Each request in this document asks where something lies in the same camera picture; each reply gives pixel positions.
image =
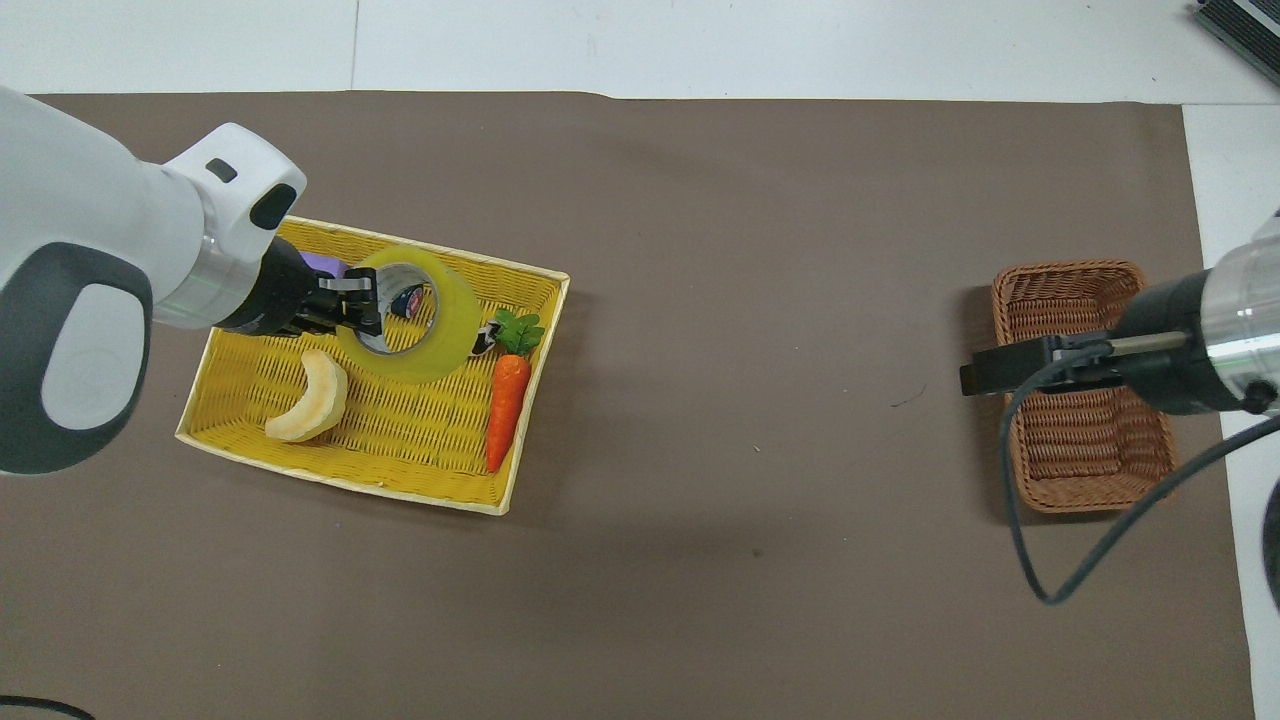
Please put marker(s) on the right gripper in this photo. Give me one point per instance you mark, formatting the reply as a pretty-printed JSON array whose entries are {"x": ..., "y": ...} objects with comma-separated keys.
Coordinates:
[{"x": 1165, "y": 350}]

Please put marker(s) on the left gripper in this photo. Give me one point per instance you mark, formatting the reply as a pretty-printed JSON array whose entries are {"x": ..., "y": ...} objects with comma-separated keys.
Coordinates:
[{"x": 272, "y": 295}]

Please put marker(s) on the yellow clear tape roll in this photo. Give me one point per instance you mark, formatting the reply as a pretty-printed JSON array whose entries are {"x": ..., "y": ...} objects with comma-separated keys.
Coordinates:
[{"x": 452, "y": 318}]

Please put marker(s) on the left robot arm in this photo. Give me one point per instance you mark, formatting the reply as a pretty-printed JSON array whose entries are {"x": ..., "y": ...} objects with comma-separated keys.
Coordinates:
[{"x": 70, "y": 230}]

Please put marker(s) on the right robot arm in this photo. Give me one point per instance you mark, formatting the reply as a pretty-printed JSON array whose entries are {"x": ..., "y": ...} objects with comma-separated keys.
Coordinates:
[{"x": 1245, "y": 295}]

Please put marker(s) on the brown woven basket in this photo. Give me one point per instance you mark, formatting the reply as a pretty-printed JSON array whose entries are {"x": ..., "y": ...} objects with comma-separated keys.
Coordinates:
[{"x": 1085, "y": 450}]

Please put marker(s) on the yellow woven basket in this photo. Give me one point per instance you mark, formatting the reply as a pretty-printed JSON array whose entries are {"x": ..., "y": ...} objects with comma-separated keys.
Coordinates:
[{"x": 400, "y": 430}]

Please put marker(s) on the purple toy vegetable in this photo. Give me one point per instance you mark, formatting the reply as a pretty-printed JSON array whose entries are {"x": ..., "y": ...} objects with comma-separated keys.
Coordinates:
[{"x": 326, "y": 266}]

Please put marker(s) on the small dark blue red object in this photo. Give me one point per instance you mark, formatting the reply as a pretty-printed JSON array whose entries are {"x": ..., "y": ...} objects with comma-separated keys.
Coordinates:
[{"x": 408, "y": 301}]

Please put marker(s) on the pale yellow toy melon slice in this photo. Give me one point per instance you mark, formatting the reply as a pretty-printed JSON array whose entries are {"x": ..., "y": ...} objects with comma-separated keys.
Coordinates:
[{"x": 318, "y": 400}]

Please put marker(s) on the small black white object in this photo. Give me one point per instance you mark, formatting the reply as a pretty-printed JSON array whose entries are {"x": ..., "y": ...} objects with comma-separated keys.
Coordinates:
[{"x": 484, "y": 340}]

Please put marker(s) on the orange toy carrot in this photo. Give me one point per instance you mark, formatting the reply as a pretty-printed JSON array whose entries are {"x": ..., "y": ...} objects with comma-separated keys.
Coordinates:
[{"x": 507, "y": 400}]

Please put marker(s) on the dark grey device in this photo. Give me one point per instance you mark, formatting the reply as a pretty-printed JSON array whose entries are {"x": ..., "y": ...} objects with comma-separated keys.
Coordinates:
[{"x": 1245, "y": 25}]

